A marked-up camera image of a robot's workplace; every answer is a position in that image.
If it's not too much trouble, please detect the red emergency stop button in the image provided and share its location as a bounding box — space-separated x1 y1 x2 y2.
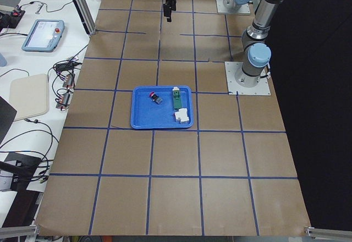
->
149 92 163 105

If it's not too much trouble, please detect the green terminal block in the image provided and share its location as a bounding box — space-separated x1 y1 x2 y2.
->
172 86 182 110

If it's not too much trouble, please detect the white circuit breaker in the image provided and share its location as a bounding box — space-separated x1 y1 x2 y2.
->
174 108 190 124

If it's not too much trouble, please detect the blue plastic tray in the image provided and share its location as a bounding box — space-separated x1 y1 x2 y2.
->
130 86 194 130

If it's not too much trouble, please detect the near blue teach pendant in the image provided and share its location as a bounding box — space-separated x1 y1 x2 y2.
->
21 19 65 52

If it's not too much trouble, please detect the beige pad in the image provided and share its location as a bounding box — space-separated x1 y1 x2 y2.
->
9 74 49 121

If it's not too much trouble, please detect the black laptop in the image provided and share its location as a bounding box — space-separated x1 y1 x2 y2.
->
0 97 17 142

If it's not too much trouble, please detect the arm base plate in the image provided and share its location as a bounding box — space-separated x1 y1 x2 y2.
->
216 0 251 15
225 62 271 96

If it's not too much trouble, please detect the aluminium frame post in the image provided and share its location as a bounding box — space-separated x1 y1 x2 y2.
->
72 0 96 36

